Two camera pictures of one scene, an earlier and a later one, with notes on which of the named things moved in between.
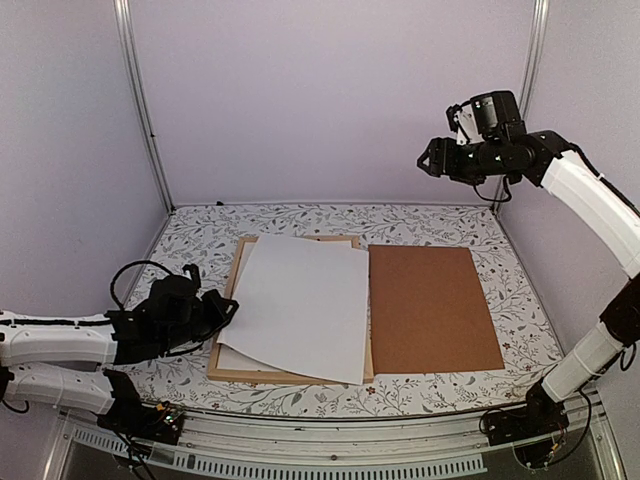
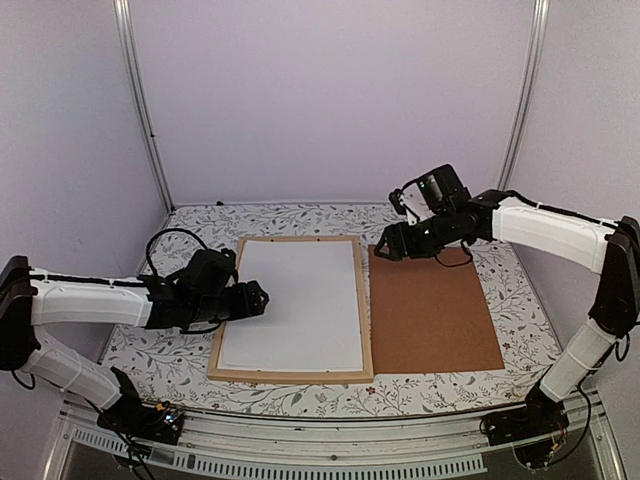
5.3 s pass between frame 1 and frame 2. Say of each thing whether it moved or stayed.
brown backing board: stayed
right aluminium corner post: stayed
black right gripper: moved
